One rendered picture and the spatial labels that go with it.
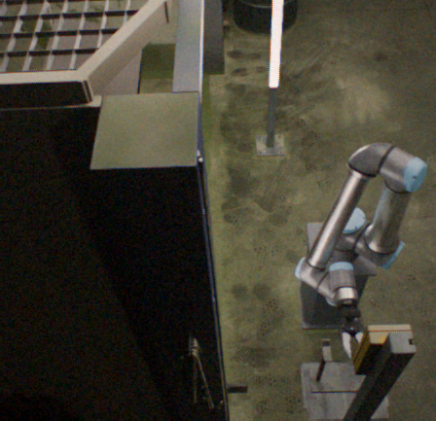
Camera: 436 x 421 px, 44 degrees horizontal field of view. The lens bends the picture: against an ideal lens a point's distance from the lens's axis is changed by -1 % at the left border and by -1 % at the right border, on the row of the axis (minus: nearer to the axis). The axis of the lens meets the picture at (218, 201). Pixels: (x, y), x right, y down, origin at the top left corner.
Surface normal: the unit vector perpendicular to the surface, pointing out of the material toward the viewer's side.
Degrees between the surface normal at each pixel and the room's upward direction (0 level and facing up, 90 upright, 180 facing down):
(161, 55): 90
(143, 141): 0
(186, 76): 0
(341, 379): 0
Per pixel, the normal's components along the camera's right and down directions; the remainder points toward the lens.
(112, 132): -0.04, -0.59
